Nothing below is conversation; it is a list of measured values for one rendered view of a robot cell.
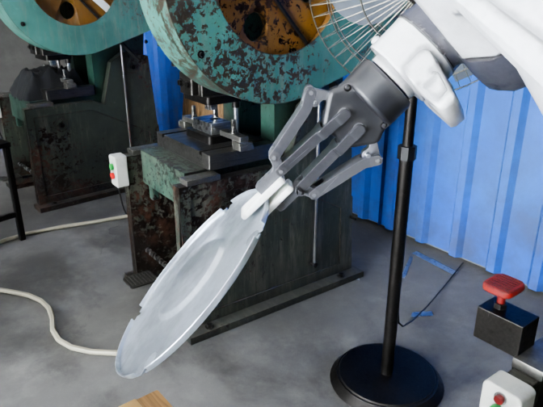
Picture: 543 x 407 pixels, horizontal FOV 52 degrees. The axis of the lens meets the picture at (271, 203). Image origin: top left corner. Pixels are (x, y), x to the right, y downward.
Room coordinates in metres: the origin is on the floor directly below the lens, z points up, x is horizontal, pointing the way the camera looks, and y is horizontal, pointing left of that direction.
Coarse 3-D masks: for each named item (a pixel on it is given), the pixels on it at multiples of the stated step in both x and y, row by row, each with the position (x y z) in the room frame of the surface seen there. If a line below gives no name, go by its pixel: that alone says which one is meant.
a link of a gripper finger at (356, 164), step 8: (352, 160) 0.65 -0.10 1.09; (360, 160) 0.64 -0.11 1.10; (368, 160) 0.64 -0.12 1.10; (376, 160) 0.64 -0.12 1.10; (336, 168) 0.66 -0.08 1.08; (344, 168) 0.64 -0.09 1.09; (352, 168) 0.63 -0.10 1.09; (360, 168) 0.63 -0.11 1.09; (328, 176) 0.65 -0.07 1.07; (336, 176) 0.63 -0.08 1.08; (344, 176) 0.63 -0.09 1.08; (312, 184) 0.65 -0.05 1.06; (320, 184) 0.64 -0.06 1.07; (328, 184) 0.63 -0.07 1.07; (336, 184) 0.63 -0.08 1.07; (312, 192) 0.63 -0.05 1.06; (320, 192) 0.63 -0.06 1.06
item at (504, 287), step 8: (488, 280) 0.95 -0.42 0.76; (496, 280) 0.94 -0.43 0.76; (504, 280) 0.95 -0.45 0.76; (512, 280) 0.94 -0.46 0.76; (488, 288) 0.93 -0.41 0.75; (496, 288) 0.92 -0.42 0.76; (504, 288) 0.91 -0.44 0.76; (512, 288) 0.92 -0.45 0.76; (520, 288) 0.92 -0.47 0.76; (504, 296) 0.90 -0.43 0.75; (512, 296) 0.90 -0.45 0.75
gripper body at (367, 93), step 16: (368, 64) 0.63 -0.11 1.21; (352, 80) 0.63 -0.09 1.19; (368, 80) 0.62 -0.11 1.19; (384, 80) 0.61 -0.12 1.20; (336, 96) 0.63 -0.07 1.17; (352, 96) 0.64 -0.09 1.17; (368, 96) 0.61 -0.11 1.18; (384, 96) 0.61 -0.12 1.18; (400, 96) 0.61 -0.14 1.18; (336, 112) 0.63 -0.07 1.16; (352, 112) 0.64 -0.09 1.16; (368, 112) 0.64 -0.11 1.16; (384, 112) 0.61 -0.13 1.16; (400, 112) 0.62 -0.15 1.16; (368, 128) 0.64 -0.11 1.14; (384, 128) 0.64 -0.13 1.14; (368, 144) 0.64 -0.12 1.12
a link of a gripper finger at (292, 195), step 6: (300, 180) 0.65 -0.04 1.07; (294, 186) 0.64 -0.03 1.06; (312, 186) 0.65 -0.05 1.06; (294, 192) 0.64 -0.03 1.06; (306, 192) 0.64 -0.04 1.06; (288, 198) 0.64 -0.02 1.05; (294, 198) 0.64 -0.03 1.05; (282, 204) 0.64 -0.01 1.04; (288, 204) 0.64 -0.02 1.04; (282, 210) 0.64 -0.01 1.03
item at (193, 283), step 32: (256, 192) 0.71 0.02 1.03; (224, 224) 0.71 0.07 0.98; (256, 224) 0.60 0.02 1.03; (192, 256) 0.69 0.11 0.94; (224, 256) 0.60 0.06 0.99; (160, 288) 0.71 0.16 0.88; (192, 288) 0.58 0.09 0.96; (224, 288) 0.51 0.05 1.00; (160, 320) 0.60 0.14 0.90; (192, 320) 0.52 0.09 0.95; (128, 352) 0.60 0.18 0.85; (160, 352) 0.51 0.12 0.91
